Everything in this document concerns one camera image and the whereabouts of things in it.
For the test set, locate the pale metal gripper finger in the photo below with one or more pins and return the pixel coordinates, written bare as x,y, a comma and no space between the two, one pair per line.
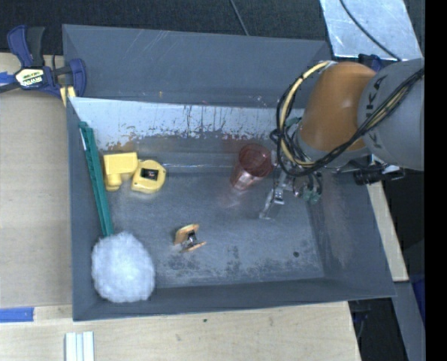
268,207
279,203

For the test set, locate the clear pink plastic cup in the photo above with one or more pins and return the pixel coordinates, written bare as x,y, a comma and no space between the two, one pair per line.
254,165

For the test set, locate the grey metal bin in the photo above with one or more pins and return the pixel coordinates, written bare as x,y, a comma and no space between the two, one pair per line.
223,235

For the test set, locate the small orange wooden clamp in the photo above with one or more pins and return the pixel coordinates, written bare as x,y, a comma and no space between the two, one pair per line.
187,237

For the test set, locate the yellow round-cornered case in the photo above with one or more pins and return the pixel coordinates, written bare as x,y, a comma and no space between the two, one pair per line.
148,177

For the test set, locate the yellow plastic block toy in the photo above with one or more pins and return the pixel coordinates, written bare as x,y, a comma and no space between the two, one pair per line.
118,165

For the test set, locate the white fluffy ball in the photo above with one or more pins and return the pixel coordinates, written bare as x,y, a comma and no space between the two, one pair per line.
122,267

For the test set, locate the dark green flat block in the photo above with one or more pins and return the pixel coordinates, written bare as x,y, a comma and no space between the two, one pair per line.
98,186

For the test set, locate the black cylinder on white bracket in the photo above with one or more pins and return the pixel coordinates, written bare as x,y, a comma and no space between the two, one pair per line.
369,175

